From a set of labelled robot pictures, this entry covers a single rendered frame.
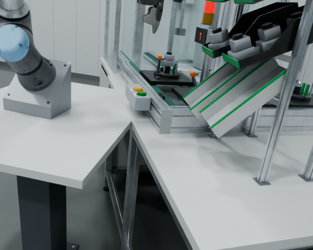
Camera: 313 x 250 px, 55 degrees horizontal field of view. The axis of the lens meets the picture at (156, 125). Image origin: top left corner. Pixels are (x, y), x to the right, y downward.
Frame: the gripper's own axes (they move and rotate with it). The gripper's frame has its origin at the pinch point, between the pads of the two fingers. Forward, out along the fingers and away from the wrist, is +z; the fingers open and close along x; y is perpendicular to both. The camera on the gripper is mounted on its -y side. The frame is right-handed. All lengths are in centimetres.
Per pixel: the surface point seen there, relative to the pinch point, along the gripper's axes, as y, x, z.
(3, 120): 54, -3, 37
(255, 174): -24, 44, 37
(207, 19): -30.5, -21.9, -4.8
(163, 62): -16.9, -36.9, 18.7
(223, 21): -72, -83, -3
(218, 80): -20.1, 17.1, 13.8
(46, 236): 42, -8, 100
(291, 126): -64, 11, 35
